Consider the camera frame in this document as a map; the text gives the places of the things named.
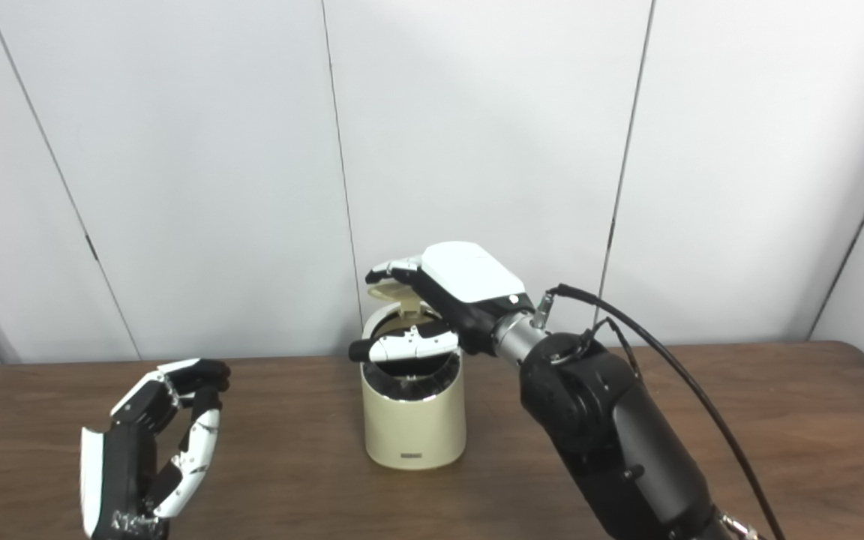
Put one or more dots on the black wall panel clip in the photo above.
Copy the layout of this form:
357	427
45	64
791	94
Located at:
91	247

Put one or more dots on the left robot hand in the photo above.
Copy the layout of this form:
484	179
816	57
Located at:
121	465

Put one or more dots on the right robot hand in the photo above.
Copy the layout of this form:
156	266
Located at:
469	270

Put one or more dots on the cream-colored bin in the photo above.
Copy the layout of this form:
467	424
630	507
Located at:
413	427

